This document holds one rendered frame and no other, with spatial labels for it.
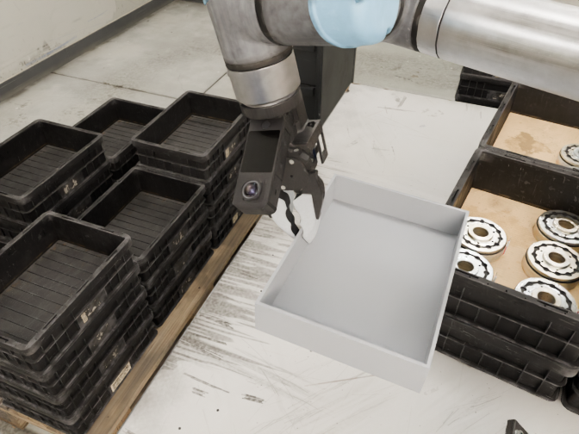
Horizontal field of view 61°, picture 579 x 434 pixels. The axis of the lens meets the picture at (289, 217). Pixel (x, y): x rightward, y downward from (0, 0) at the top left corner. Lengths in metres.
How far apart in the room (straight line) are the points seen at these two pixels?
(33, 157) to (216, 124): 0.69
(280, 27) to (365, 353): 0.34
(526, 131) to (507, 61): 0.98
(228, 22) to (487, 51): 0.25
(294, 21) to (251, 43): 0.07
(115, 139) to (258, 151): 1.74
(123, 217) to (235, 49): 1.37
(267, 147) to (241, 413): 0.53
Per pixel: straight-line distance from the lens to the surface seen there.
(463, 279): 0.87
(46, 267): 1.59
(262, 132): 0.58
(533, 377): 1.02
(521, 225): 1.16
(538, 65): 0.51
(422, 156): 1.53
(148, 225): 1.79
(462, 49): 0.53
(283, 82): 0.54
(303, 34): 0.47
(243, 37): 0.52
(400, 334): 0.62
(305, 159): 0.58
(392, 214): 0.76
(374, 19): 0.45
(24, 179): 1.97
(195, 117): 2.13
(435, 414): 0.98
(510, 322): 0.93
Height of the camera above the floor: 1.54
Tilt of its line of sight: 42 degrees down
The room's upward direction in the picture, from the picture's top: straight up
